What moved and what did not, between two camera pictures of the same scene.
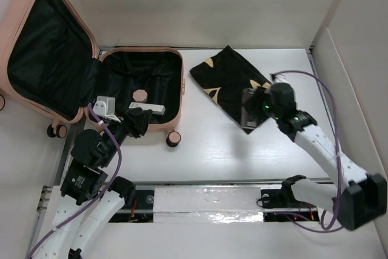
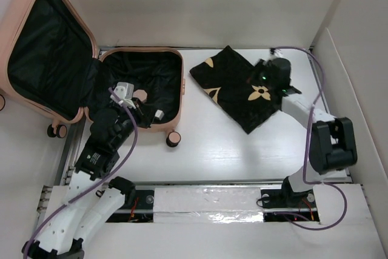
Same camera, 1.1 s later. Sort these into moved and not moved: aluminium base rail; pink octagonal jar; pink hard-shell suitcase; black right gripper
Moved: black right gripper
Not moved: pink hard-shell suitcase; pink octagonal jar; aluminium base rail
